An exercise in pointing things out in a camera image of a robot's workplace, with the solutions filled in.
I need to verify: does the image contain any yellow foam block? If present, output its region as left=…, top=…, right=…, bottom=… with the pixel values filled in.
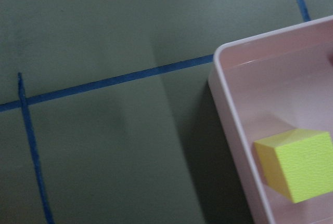
left=254, top=129, right=332, bottom=203

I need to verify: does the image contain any pink plastic bin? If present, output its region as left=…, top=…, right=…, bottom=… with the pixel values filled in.
left=208, top=16, right=332, bottom=223

